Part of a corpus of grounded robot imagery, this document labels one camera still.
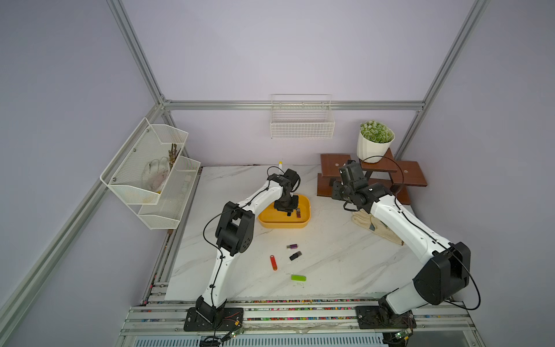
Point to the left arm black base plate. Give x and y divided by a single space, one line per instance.
227 319

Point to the white wire wall basket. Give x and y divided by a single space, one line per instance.
301 116

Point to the grey black usb flash drive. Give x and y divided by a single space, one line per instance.
295 255

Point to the red usb flash drive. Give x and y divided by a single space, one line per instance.
273 262

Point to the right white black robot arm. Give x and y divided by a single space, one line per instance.
446 267

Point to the white pot green plant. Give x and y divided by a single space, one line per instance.
374 140

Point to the beige work glove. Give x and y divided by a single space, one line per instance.
371 223

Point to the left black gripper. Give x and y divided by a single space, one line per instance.
294 205

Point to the brown wooden tiered stand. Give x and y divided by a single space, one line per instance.
396 175

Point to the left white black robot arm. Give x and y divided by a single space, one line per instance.
235 233

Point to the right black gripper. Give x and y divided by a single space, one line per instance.
337 186

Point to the aluminium rail base frame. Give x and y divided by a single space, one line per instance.
294 322

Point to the white mesh two-tier shelf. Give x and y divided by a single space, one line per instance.
123 175

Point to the clear plastic bag in shelf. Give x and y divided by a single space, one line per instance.
155 174

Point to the yellow plastic storage box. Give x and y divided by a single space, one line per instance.
271 218

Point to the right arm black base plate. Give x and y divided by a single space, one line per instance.
376 317

